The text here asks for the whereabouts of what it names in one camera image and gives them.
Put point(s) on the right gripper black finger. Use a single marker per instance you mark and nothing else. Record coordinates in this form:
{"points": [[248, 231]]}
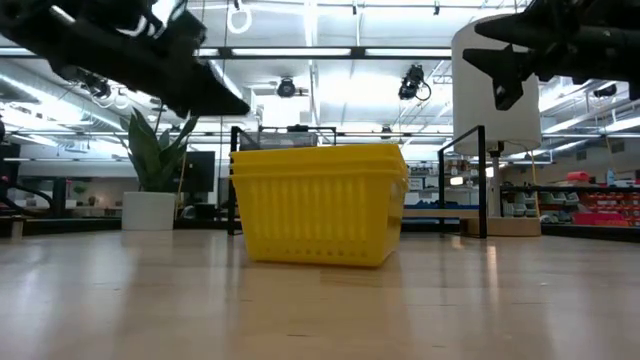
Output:
{"points": [[510, 70], [540, 32]]}

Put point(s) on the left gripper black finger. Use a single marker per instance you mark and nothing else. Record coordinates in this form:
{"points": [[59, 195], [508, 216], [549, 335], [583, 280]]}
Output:
{"points": [[210, 100]]}

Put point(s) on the yellow plastic slotted basket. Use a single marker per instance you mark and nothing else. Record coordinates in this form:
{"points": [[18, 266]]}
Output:
{"points": [[320, 154], [320, 220]]}

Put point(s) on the white panel on stand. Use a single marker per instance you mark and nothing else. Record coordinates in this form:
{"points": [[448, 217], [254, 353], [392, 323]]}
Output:
{"points": [[475, 115]]}

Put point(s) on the black monitor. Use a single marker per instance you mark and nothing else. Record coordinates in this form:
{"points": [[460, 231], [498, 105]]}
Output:
{"points": [[200, 172]]}

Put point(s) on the green leafy plant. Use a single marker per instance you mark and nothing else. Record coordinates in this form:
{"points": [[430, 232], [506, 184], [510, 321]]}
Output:
{"points": [[150, 155]]}

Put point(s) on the white plant pot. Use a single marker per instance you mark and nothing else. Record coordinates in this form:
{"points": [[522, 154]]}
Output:
{"points": [[148, 211]]}

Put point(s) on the red storage bin rack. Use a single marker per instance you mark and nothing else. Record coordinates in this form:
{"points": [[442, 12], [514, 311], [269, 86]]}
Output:
{"points": [[600, 217]]}

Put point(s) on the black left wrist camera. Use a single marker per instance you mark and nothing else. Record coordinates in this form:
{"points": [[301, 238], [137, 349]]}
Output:
{"points": [[187, 30]]}

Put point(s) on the black round ceiling camera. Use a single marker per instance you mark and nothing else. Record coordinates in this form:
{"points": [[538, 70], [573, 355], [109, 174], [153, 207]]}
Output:
{"points": [[286, 88]]}

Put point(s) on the black overhead camera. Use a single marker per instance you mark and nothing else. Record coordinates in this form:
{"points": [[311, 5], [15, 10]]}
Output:
{"points": [[412, 82]]}

